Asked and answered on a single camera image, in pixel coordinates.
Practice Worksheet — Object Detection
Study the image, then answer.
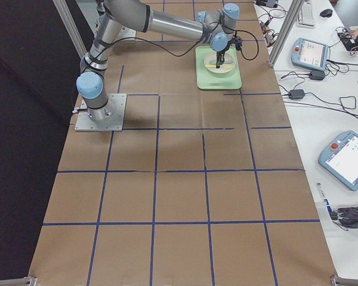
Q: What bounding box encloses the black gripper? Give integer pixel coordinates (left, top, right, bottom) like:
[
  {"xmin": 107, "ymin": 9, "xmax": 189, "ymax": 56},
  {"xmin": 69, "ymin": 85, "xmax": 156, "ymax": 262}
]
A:
[{"xmin": 215, "ymin": 51, "xmax": 225, "ymax": 69}]

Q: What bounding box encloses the white round plate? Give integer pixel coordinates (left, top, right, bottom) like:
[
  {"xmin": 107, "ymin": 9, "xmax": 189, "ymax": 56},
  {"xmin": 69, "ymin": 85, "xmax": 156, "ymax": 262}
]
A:
[{"xmin": 203, "ymin": 52, "xmax": 236, "ymax": 74}]

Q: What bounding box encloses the yellow plastic fork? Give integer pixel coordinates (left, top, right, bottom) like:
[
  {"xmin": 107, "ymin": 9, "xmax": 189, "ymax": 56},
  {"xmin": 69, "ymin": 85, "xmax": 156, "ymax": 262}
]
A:
[{"xmin": 205, "ymin": 64, "xmax": 235, "ymax": 69}]

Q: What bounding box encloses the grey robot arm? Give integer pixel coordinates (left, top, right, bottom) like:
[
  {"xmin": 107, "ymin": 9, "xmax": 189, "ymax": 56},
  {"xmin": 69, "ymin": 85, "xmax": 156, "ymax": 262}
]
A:
[{"xmin": 76, "ymin": 1, "xmax": 240, "ymax": 123}]

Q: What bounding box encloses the light green plastic tray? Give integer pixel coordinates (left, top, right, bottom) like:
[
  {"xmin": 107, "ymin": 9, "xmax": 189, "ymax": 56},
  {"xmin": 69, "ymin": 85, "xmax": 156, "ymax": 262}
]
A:
[{"xmin": 195, "ymin": 46, "xmax": 242, "ymax": 90}]

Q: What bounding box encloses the black power adapter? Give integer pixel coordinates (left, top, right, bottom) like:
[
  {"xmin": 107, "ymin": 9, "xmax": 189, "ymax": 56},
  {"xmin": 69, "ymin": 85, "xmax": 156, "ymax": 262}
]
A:
[{"xmin": 288, "ymin": 89, "xmax": 305, "ymax": 100}]

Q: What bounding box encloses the far blue teach pendant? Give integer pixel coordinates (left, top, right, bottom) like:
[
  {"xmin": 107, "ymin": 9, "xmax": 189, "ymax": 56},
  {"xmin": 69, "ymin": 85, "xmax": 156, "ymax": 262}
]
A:
[{"xmin": 291, "ymin": 38, "xmax": 329, "ymax": 72}]

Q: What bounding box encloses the blue teach pendant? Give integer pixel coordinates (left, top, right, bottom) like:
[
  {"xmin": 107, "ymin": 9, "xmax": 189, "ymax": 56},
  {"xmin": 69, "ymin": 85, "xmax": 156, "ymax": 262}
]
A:
[
  {"xmin": 318, "ymin": 130, "xmax": 358, "ymax": 191},
  {"xmin": 291, "ymin": 38, "xmax": 329, "ymax": 72}
]

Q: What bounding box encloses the white keyboard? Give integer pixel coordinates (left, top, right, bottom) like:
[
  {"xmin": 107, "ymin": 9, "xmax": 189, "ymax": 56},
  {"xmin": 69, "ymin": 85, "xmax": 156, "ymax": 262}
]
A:
[{"xmin": 297, "ymin": 0, "xmax": 316, "ymax": 29}]

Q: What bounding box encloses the black power brick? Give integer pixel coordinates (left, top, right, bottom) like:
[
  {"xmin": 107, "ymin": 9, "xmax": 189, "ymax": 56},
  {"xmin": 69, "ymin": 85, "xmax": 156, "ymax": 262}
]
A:
[{"xmin": 309, "ymin": 70, "xmax": 326, "ymax": 81}]

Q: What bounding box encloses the black computer mouse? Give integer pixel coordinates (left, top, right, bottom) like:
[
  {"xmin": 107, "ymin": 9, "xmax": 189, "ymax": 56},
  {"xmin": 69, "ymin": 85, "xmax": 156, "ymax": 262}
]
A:
[{"xmin": 319, "ymin": 9, "xmax": 333, "ymax": 18}]

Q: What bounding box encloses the near blue teach pendant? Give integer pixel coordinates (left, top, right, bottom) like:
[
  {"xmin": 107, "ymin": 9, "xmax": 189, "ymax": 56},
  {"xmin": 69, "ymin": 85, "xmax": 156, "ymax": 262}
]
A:
[{"xmin": 318, "ymin": 130, "xmax": 358, "ymax": 191}]

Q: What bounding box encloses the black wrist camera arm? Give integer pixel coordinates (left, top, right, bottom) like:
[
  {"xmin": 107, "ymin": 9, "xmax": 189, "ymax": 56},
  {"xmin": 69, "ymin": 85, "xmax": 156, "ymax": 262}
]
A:
[{"xmin": 231, "ymin": 35, "xmax": 242, "ymax": 51}]

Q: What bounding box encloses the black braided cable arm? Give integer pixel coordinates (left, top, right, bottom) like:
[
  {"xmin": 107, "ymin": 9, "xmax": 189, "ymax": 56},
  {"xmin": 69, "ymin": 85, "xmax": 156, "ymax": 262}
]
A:
[{"xmin": 101, "ymin": 29, "xmax": 260, "ymax": 66}]

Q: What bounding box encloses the aluminium frame post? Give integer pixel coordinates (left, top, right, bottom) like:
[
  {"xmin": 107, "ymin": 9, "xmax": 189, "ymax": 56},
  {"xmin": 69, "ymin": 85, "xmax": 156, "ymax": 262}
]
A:
[{"xmin": 267, "ymin": 0, "xmax": 304, "ymax": 68}]

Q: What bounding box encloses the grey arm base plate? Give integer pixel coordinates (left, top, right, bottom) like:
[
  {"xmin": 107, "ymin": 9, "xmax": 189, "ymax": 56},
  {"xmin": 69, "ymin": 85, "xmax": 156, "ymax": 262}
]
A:
[{"xmin": 73, "ymin": 94, "xmax": 127, "ymax": 132}]

